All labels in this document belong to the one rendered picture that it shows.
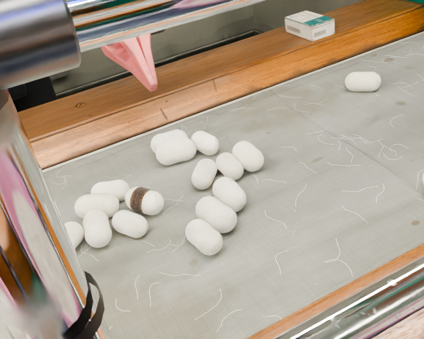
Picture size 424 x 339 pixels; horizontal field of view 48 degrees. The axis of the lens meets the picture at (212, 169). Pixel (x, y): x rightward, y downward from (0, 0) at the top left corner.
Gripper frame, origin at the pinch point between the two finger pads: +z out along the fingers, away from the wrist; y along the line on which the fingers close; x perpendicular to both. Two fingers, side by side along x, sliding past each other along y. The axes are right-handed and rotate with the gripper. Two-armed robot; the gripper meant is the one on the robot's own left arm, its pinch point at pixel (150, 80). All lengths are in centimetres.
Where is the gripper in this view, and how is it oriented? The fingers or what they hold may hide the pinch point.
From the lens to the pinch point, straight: 45.6
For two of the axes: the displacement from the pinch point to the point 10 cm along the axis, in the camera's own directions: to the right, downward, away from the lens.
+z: 4.3, 8.7, -2.4
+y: 8.9, -3.6, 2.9
